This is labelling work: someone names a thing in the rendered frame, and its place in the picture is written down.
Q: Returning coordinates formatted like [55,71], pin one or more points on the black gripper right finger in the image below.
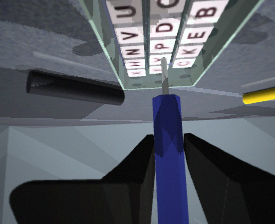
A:
[231,191]

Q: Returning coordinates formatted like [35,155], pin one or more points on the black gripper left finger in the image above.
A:
[123,196]

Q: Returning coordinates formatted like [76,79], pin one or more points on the blue stylus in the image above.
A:
[172,203]

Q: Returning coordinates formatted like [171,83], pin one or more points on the black cylinder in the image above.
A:
[54,86]

